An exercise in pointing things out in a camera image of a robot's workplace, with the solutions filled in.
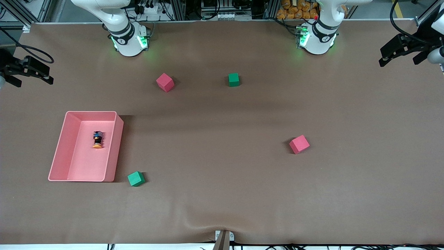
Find brown table mat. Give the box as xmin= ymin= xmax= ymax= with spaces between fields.
xmin=0 ymin=20 xmax=444 ymax=245

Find white socket block black plugs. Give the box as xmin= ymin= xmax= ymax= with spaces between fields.
xmin=137 ymin=0 xmax=163 ymax=15

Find white power strip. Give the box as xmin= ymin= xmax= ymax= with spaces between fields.
xmin=214 ymin=12 xmax=244 ymax=20

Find orange toy pile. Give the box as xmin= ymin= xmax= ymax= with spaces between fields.
xmin=276 ymin=0 xmax=319 ymax=20

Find pink plastic tray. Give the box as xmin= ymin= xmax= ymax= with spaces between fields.
xmin=48 ymin=111 xmax=124 ymax=182

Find camera stand post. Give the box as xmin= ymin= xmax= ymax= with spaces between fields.
xmin=213 ymin=230 xmax=235 ymax=250

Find aluminium corner profile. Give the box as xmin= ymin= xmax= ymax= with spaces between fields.
xmin=415 ymin=0 xmax=444 ymax=27

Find aluminium frame bars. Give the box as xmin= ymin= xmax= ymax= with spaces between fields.
xmin=0 ymin=0 xmax=52 ymax=28

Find pink foam cube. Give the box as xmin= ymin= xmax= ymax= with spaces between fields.
xmin=156 ymin=73 xmax=175 ymax=93
xmin=289 ymin=135 xmax=310 ymax=155

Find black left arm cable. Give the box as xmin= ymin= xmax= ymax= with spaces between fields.
xmin=389 ymin=0 xmax=430 ymax=46

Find aluminium frame post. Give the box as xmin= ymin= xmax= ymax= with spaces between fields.
xmin=264 ymin=0 xmax=278 ymax=19
xmin=169 ymin=0 xmax=186 ymax=20

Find black equipment box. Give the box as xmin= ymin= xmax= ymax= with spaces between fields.
xmin=201 ymin=0 xmax=231 ymax=9

